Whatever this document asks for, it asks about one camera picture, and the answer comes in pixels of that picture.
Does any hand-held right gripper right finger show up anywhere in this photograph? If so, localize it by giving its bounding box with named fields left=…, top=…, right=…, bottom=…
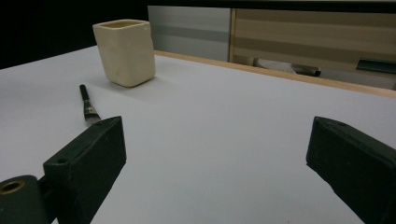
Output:
left=305, top=116, right=396, bottom=224

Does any white cabinet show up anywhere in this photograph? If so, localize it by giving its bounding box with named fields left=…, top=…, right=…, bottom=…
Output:
left=148, top=5, right=232, bottom=63

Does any chair base with caster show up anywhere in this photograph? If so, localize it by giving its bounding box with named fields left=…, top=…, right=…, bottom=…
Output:
left=253, top=57, right=322, bottom=77

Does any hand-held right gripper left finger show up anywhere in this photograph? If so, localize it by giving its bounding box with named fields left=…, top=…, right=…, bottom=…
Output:
left=42, top=115, right=127, bottom=224

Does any black makeup brush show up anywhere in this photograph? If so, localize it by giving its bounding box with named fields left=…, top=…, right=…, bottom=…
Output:
left=78, top=84, right=102, bottom=125

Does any black curtain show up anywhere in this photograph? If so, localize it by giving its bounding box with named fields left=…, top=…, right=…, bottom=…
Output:
left=0, top=0, right=149, bottom=70

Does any wooden desk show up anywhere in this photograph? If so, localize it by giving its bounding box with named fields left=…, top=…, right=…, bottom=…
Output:
left=229, top=7, right=396, bottom=91

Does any black metal frame bar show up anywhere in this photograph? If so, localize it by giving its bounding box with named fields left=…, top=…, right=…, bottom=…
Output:
left=148, top=0, right=396, bottom=14

